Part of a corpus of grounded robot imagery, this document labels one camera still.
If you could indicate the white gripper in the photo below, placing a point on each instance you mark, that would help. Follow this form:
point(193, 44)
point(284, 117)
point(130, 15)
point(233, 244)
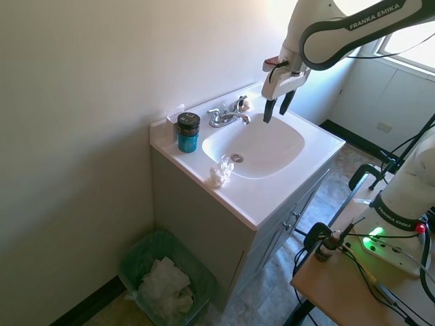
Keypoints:
point(283, 81)

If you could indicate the white Franka Panda arm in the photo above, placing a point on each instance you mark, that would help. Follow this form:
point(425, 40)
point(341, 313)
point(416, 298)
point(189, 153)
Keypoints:
point(401, 190)

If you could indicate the crumpled white tissue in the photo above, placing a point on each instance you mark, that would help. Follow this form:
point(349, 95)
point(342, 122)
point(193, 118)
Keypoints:
point(220, 173)

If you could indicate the green trash bin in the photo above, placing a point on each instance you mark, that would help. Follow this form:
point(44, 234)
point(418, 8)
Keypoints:
point(163, 275)

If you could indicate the white tissue pile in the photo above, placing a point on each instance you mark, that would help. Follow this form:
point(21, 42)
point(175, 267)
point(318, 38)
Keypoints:
point(166, 288)

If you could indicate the small beige object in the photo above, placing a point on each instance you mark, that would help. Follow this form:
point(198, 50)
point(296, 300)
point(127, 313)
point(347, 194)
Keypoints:
point(245, 105)

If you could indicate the chrome faucet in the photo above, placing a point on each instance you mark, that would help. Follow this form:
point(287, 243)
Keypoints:
point(228, 115)

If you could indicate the white sink vanity top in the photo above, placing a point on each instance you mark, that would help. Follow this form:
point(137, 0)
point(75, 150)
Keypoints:
point(251, 159)

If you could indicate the chrome sink drain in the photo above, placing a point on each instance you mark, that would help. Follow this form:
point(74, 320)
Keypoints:
point(237, 157)

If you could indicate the dark jar with black lid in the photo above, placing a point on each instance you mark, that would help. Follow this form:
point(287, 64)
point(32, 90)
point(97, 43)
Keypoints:
point(188, 123)

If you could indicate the black c-clamp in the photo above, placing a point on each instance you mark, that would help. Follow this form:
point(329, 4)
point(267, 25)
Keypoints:
point(317, 234)
point(368, 176)

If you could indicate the grey vanity cabinet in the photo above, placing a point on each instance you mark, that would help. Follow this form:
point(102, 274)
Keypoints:
point(238, 237)

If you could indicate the window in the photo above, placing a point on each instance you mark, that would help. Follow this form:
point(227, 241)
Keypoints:
point(408, 40)

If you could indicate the small dark dropper bottle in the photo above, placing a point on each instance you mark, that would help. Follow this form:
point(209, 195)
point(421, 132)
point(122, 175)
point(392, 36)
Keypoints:
point(324, 249)

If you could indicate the red black wrist camera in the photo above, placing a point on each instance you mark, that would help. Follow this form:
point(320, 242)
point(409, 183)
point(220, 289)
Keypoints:
point(274, 64)

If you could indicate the white wall outlet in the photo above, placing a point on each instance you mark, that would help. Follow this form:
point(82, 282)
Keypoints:
point(384, 127)

